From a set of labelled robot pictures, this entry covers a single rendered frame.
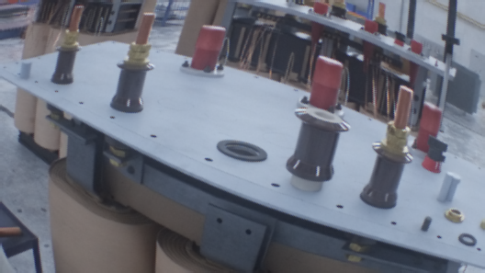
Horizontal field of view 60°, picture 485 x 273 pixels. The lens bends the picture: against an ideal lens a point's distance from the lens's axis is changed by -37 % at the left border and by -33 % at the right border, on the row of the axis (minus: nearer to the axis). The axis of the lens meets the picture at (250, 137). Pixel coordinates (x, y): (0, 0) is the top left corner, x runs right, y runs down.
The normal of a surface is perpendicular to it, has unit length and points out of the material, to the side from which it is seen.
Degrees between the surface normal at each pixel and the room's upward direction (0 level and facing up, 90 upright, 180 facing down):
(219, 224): 90
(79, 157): 90
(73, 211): 90
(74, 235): 90
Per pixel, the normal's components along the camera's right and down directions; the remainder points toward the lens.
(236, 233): -0.42, 0.18
